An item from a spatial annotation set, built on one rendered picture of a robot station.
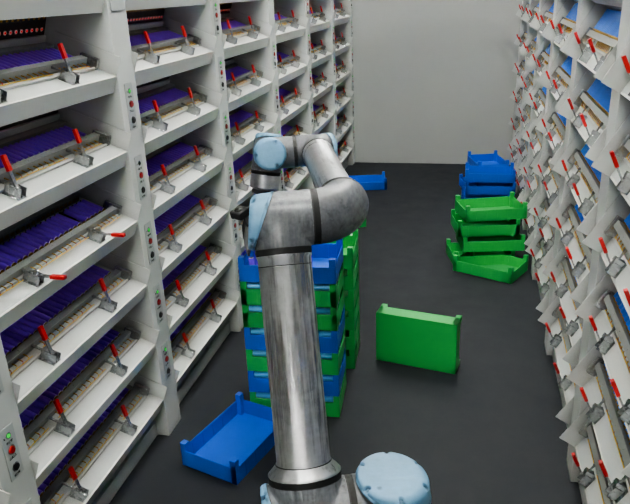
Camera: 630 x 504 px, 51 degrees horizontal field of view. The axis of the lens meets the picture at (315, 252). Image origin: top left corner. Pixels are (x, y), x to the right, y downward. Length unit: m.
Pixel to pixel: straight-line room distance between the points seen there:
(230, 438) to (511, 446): 0.87
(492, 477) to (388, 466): 0.67
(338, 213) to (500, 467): 1.04
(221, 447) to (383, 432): 0.51
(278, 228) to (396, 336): 1.24
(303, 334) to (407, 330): 1.16
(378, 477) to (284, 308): 0.39
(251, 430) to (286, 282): 0.97
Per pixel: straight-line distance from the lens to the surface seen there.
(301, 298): 1.32
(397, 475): 1.41
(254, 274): 2.04
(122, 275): 1.99
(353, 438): 2.16
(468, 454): 2.12
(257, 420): 2.25
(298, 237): 1.32
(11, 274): 1.55
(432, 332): 2.42
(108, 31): 1.84
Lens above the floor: 1.31
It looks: 22 degrees down
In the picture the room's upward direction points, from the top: 2 degrees counter-clockwise
